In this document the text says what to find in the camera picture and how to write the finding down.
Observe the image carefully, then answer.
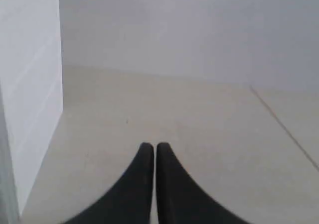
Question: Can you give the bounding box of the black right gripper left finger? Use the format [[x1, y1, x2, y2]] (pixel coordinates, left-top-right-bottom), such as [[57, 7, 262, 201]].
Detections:
[[66, 142, 154, 224]]

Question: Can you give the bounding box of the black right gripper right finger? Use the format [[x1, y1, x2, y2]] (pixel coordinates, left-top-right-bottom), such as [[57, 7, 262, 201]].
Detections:
[[156, 142, 247, 224]]

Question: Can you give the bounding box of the white clear drawer cabinet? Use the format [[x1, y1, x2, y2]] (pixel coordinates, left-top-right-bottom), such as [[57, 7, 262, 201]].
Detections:
[[0, 0, 63, 215]]

